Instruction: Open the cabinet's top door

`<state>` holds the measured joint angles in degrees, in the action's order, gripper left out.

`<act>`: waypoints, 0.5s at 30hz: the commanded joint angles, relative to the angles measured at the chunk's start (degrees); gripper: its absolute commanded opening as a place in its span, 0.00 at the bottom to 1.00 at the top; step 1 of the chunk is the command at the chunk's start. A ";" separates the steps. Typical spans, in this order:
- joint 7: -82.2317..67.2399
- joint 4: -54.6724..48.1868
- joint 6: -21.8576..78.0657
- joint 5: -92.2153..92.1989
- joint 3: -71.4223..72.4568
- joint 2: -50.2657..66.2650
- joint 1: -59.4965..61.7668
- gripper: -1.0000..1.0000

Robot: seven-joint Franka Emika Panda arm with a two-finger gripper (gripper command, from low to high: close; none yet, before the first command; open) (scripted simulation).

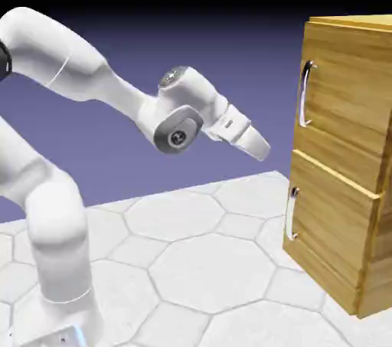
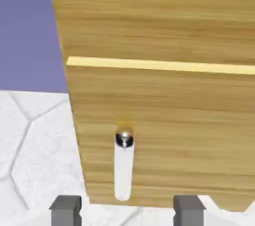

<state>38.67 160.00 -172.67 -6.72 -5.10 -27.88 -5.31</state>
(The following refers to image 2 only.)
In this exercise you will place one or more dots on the light wood cabinet door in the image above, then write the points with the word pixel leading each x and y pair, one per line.
pixel 159 22
pixel 179 122

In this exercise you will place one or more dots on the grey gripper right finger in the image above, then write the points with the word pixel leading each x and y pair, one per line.
pixel 188 212

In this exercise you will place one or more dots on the light wood cabinet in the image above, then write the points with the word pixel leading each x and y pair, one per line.
pixel 53 0

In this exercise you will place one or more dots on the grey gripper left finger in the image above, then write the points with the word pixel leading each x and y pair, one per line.
pixel 65 212

